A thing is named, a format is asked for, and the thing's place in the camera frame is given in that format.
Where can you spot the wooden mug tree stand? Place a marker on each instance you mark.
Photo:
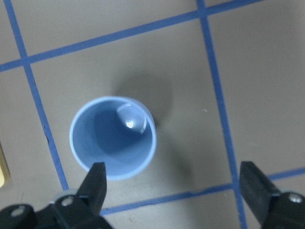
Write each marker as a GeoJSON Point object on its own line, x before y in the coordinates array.
{"type": "Point", "coordinates": [4, 170]}

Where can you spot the light blue plastic cup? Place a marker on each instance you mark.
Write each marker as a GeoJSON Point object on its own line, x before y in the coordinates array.
{"type": "Point", "coordinates": [119, 131]}

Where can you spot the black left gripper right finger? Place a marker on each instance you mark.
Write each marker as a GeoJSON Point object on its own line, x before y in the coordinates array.
{"type": "Point", "coordinates": [257, 190]}

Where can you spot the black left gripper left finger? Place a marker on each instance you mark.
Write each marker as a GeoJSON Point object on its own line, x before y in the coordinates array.
{"type": "Point", "coordinates": [94, 187]}

